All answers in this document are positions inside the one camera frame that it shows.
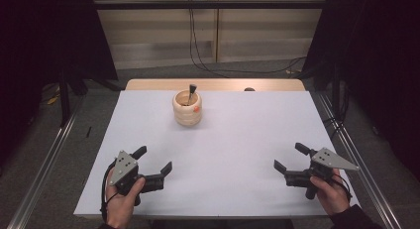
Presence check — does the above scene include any black hanging cable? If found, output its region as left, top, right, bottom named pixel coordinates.
left=191, top=8, right=308, bottom=74
left=188, top=8, right=232, bottom=78

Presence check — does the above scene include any cream ribbed cup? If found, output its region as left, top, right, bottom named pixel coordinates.
left=171, top=89, right=203, bottom=128

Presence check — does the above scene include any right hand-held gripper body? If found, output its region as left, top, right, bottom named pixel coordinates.
left=284, top=147, right=361, bottom=200

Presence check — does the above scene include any black makeup brush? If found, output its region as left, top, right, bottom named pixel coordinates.
left=185, top=83, right=198, bottom=107

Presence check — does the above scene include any person's right hand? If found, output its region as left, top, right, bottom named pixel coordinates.
left=309, top=169, right=351, bottom=217

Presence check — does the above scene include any person's left hand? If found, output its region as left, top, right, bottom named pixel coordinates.
left=105, top=168, right=147, bottom=229

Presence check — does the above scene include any black stand post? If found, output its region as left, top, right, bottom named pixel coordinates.
left=58, top=65, right=72, bottom=128

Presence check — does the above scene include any aluminium floor rail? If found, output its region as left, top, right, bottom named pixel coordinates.
left=6, top=99, right=84, bottom=229
left=316, top=91, right=403, bottom=229

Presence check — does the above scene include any hand-held gripper cable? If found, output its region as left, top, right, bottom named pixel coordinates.
left=331, top=173, right=353, bottom=203
left=100, top=159, right=119, bottom=223

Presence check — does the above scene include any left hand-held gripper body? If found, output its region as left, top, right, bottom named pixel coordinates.
left=108, top=150, right=165, bottom=207

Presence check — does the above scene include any right hand-held gripper cable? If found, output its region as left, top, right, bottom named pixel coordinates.
left=331, top=173, right=353, bottom=203

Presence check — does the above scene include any black horizontal bar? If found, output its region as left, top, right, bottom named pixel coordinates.
left=93, top=0, right=328, bottom=10

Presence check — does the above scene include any brass vertical strip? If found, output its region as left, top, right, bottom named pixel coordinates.
left=214, top=0, right=221, bottom=63

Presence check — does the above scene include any left hand-held gripper cable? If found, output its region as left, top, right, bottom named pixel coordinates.
left=100, top=159, right=119, bottom=223

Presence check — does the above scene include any black curtain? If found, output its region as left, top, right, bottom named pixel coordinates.
left=301, top=0, right=420, bottom=182
left=0, top=0, right=119, bottom=168

